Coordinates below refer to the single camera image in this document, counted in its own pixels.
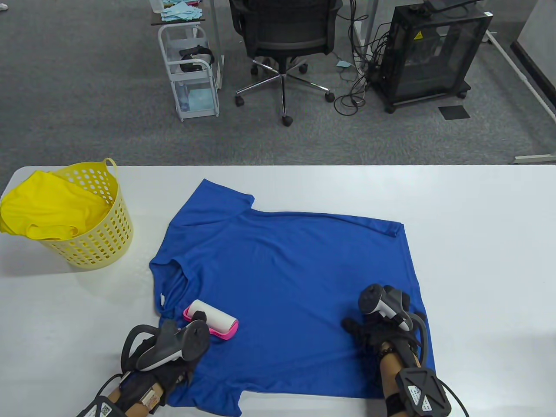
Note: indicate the person's left hand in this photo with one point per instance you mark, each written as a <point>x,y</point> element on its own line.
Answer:
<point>167,375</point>

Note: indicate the person's right hand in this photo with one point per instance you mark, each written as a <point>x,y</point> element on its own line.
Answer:
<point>373,334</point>

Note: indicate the pink lint roller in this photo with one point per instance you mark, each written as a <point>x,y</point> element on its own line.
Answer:
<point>217,323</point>

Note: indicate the blue t-shirt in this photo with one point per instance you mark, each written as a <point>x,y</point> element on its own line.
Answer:
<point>286,269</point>

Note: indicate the yellow t-shirt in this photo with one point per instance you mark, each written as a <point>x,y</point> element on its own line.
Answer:
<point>47,204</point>

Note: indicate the white wristwatch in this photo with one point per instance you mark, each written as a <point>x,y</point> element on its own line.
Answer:
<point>150,397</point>

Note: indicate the grey left hand controller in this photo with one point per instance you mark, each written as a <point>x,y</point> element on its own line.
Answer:
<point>195,341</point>

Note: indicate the yellow perforated plastic basket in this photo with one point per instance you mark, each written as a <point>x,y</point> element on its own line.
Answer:
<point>108,243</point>

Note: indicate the black floor plate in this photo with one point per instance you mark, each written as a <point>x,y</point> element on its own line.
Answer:
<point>454,112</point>

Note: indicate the white floor foot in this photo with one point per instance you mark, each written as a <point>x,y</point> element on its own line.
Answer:
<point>536,159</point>

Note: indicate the small light blue cloth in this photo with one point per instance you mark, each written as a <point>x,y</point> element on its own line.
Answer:
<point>344,64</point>

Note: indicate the light blue packet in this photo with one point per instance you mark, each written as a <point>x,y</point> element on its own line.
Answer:
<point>197,100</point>

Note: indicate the black cabinet on wheels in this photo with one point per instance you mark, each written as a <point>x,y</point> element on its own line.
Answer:
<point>434,56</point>

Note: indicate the white rolling cart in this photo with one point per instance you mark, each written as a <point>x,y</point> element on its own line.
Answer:
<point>191,77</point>

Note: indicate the white desk leg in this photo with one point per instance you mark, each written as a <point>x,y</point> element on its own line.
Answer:
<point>216,43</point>
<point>367,26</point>

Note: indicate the black office chair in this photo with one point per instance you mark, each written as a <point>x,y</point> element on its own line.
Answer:
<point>282,26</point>

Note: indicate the black headset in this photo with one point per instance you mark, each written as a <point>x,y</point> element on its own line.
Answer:
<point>195,52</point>

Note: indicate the pile of light blue cloths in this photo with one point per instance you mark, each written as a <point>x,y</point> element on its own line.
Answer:
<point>182,12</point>

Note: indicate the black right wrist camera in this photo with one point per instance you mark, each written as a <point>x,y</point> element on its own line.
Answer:
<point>419,393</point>

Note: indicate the white desk frame rail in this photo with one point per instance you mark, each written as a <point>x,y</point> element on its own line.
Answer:
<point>509,57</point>

